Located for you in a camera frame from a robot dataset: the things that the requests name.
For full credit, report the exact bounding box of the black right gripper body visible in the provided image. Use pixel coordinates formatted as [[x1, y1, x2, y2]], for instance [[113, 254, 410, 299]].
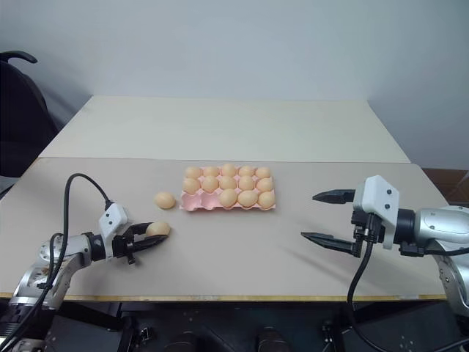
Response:
[[350, 208, 386, 260]]

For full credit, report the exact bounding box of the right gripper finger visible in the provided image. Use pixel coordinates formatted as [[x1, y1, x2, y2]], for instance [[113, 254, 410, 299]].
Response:
[[300, 231, 359, 258], [311, 188, 357, 205]]

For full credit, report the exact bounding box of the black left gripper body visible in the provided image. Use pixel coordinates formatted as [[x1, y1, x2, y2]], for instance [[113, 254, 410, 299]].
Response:
[[112, 227, 143, 265]]

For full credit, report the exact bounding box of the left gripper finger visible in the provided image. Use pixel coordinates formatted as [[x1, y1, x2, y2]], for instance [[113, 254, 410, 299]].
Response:
[[127, 221, 154, 237], [132, 234, 170, 252]]

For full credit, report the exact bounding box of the pink egg carton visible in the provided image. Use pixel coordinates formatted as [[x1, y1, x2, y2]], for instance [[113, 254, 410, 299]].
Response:
[[179, 166, 278, 213]]

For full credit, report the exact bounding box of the dark rounded shape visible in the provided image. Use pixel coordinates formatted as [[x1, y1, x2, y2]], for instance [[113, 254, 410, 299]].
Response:
[[254, 326, 286, 352]]

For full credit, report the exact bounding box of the black office chair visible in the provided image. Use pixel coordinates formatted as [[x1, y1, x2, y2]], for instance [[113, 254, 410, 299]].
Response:
[[0, 50, 60, 196]]

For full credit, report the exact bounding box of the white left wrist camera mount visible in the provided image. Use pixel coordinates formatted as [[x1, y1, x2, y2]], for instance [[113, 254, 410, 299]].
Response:
[[97, 202, 130, 260]]

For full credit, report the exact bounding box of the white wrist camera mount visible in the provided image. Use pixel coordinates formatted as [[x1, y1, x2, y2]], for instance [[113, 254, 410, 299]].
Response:
[[352, 175, 401, 251], [97, 202, 130, 260]]

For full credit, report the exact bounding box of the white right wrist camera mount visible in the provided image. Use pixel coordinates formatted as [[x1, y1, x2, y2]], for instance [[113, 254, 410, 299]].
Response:
[[352, 175, 401, 251]]

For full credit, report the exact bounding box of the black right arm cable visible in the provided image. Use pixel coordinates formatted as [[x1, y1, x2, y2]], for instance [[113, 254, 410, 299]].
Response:
[[345, 215, 391, 352]]

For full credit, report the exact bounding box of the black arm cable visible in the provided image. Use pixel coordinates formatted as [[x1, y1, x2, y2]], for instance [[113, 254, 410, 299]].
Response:
[[0, 172, 115, 352], [345, 215, 391, 352]]

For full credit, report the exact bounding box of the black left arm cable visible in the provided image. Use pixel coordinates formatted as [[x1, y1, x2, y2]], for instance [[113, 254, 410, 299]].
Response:
[[0, 172, 115, 352]]

